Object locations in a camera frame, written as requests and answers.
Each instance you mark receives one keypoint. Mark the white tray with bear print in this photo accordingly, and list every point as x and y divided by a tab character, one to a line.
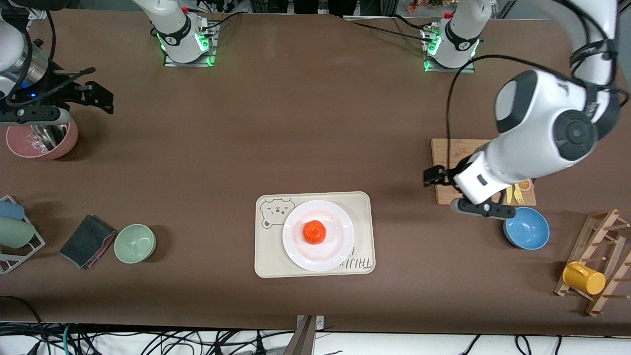
365	212

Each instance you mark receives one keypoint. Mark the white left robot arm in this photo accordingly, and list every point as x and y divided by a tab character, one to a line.
537	113

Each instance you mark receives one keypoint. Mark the pale green cup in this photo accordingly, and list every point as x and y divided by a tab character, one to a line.
15	232

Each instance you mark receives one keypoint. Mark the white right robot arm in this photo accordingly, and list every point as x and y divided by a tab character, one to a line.
172	29

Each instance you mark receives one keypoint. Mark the yellow plastic fork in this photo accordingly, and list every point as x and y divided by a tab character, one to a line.
518	197

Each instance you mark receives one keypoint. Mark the pink bowl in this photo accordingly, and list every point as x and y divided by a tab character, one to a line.
69	143

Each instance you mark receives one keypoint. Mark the blue bowl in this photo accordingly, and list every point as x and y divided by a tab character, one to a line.
527	231

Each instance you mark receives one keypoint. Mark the yellow mug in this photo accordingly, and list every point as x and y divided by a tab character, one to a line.
586	280

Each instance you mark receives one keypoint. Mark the orange slice toy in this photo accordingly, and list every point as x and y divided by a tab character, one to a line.
525	184

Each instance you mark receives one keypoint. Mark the dark grey folded cloth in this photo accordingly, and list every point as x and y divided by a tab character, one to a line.
84	241

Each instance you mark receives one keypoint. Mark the metal table clamp bracket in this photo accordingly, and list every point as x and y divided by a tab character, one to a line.
305	337

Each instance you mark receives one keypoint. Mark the metal scoop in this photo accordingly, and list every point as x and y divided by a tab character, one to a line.
49	135

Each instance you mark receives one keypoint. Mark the blue cup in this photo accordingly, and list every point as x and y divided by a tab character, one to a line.
10	210

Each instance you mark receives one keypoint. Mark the aluminium frame rail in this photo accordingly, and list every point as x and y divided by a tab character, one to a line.
38	14

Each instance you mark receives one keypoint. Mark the clear ice cubes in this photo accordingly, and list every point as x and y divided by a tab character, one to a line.
37	144

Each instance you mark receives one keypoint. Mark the white round plate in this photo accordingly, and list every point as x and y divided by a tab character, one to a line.
325	256

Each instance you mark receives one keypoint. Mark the orange fruit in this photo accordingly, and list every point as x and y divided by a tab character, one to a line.
314	231

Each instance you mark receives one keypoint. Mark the wooden cutting board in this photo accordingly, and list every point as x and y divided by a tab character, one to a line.
463	148

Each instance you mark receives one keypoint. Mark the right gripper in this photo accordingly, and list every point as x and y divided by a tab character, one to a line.
73	93

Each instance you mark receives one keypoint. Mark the wooden peg rack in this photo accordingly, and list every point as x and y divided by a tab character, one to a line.
576	254

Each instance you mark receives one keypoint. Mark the pale green bowl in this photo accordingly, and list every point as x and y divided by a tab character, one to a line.
134	244

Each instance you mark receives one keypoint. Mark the yellow plastic knife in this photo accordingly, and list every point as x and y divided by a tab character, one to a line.
508	196

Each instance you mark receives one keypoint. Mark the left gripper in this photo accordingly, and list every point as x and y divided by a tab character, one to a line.
447	176

